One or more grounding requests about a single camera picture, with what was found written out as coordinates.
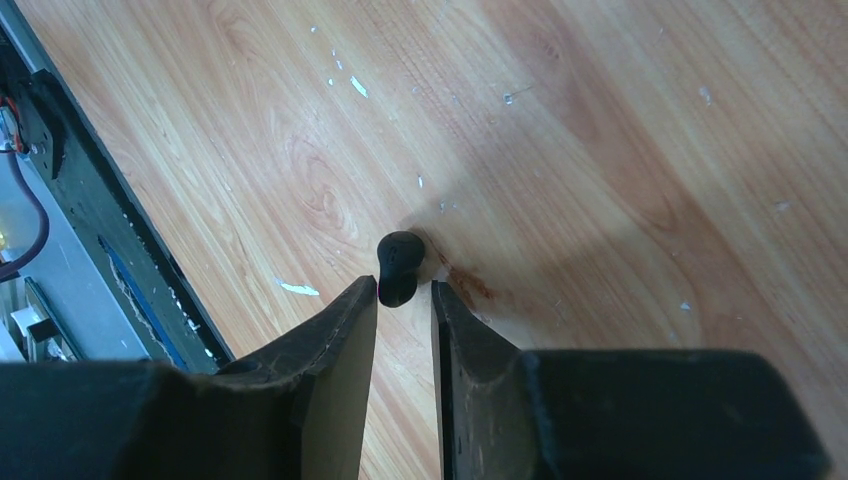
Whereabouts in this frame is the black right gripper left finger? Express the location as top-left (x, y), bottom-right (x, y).
top-left (1, 276), bottom-right (377, 479)

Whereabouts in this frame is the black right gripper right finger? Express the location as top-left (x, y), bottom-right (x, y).
top-left (431, 282), bottom-right (832, 479)

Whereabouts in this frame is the black earbud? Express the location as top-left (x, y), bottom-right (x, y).
top-left (377, 231), bottom-right (426, 308)

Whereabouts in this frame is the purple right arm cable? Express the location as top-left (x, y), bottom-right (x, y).
top-left (0, 148), bottom-right (52, 283)

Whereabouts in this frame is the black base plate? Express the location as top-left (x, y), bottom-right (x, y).
top-left (1, 1), bottom-right (233, 373)

